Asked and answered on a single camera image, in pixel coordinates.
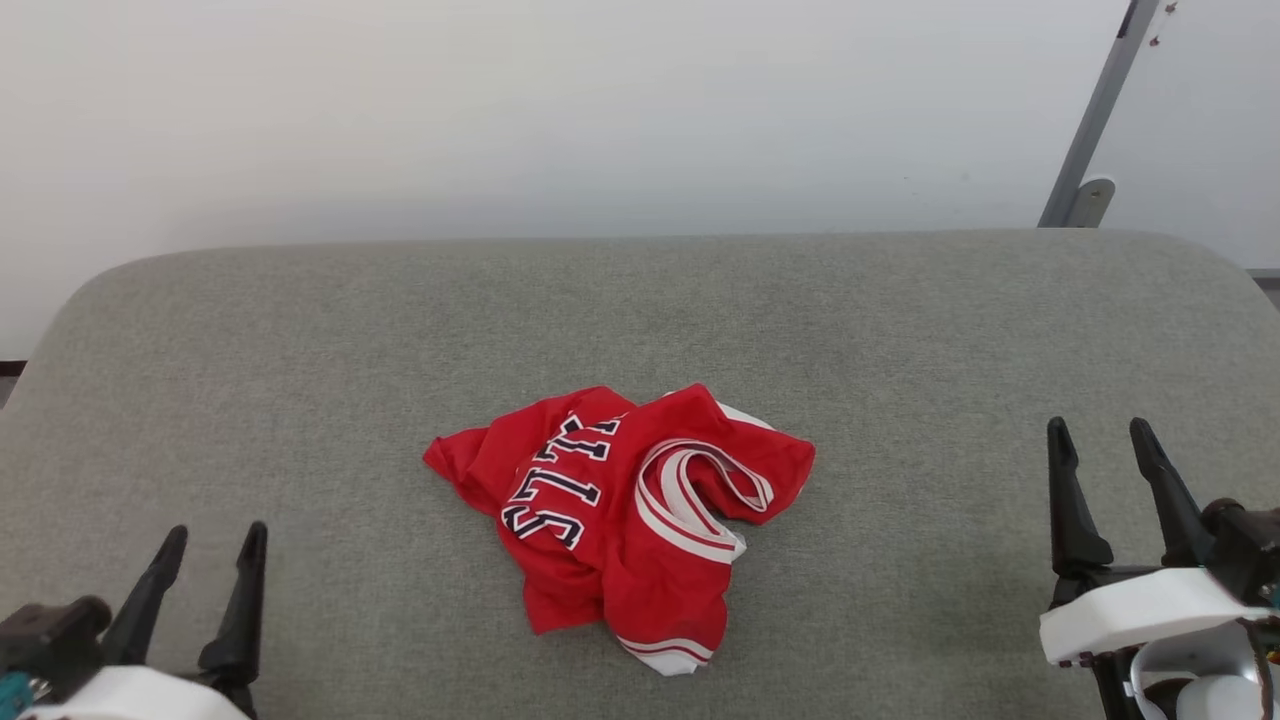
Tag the red jersey with white trim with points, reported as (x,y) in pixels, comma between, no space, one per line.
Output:
(650,560)

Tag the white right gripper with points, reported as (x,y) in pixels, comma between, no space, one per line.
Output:
(1140,610)

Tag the grey metal pole with foot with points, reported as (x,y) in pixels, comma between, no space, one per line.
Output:
(1095,110)

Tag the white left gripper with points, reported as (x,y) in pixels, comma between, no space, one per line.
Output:
(140,695)

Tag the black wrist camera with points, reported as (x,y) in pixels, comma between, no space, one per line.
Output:
(1245,550)
(50,640)

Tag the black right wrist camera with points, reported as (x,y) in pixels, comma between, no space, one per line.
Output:
(1245,550)

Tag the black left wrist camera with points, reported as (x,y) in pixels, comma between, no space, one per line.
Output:
(50,640)

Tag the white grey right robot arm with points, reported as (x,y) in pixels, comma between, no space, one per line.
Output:
(1210,695)

